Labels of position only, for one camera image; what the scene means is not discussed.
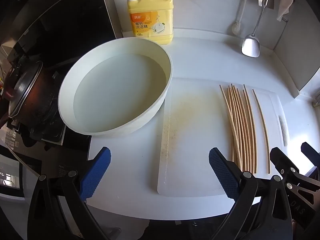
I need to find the metal spatula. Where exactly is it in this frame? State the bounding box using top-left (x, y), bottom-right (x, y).
top-left (241, 0), bottom-right (272, 58)

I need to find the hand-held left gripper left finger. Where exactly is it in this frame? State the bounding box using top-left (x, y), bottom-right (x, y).
top-left (27, 147), bottom-right (112, 240)

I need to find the dark cooking pot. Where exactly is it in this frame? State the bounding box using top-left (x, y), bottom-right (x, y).
top-left (4, 60), bottom-right (62, 128)

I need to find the white plastic cutting board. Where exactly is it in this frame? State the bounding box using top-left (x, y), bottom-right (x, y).
top-left (157, 77), bottom-right (290, 197)

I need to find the pale hanging cloth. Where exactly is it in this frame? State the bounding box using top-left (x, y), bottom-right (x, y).
top-left (270, 0), bottom-right (293, 22)

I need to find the wooden chopstick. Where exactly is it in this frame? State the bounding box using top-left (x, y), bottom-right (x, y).
top-left (252, 89), bottom-right (271, 174)

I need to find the black range hood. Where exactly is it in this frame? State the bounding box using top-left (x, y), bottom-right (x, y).
top-left (0, 0), bottom-right (119, 68)

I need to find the bundle of wooden chopsticks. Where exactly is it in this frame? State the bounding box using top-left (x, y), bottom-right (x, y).
top-left (219, 84), bottom-right (258, 175)

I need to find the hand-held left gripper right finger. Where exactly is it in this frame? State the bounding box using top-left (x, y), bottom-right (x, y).
top-left (209, 147), bottom-right (294, 240)

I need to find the black gas stove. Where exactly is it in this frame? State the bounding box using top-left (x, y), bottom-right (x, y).
top-left (0, 62), bottom-right (92, 156)

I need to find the yellow dish soap bottle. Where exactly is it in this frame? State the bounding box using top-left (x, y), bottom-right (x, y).
top-left (117, 0), bottom-right (174, 46)

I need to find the white dish brush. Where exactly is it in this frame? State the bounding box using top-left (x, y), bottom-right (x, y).
top-left (231, 0), bottom-right (250, 34)

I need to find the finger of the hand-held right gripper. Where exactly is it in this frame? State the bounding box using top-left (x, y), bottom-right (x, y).
top-left (301, 142), bottom-right (320, 167)
top-left (270, 147), bottom-right (320, 221)

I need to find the white round basin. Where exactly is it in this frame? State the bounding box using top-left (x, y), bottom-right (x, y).
top-left (58, 37), bottom-right (173, 136)

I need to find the metal pot lid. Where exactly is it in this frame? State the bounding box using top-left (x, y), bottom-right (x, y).
top-left (7, 61), bottom-right (43, 117)

